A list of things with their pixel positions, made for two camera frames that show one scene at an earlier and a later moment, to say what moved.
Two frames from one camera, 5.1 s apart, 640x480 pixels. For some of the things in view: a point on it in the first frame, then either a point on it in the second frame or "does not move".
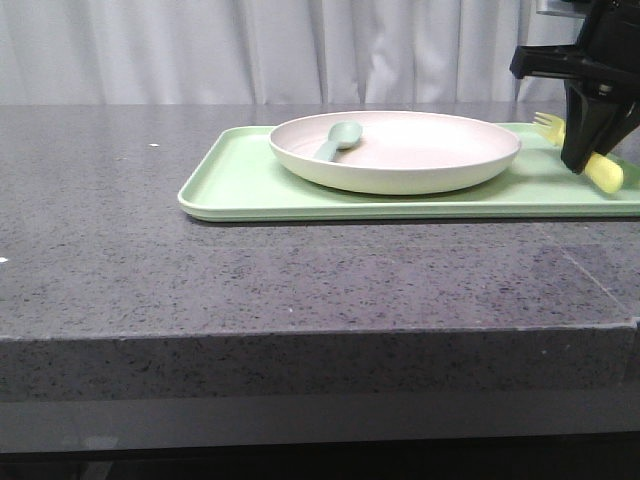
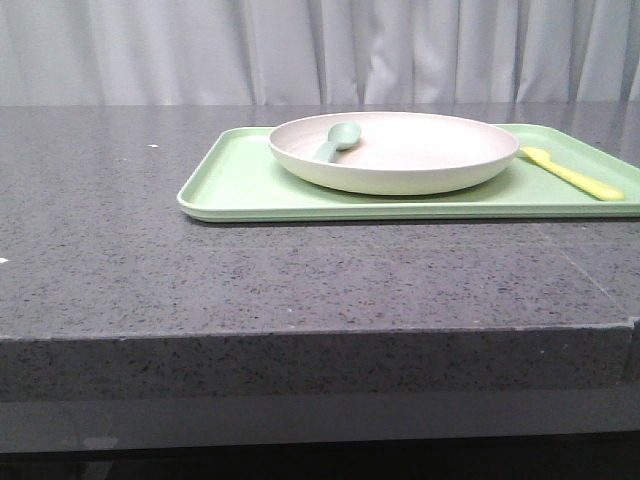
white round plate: [399, 152] does not move
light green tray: [246, 180] does not move
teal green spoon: [343, 135] does not move
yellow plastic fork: [604, 170] → [596, 189]
